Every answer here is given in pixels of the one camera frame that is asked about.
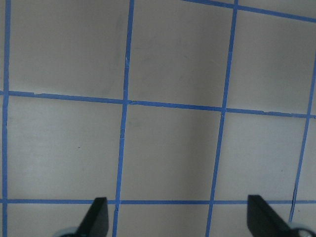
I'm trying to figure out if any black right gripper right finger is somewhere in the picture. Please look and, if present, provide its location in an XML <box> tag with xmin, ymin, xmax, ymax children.
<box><xmin>246</xmin><ymin>195</ymin><xmax>293</xmax><ymax>237</ymax></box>

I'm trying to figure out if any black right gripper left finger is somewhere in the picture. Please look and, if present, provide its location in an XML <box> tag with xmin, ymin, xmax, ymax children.
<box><xmin>78</xmin><ymin>197</ymin><xmax>109</xmax><ymax>237</ymax></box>

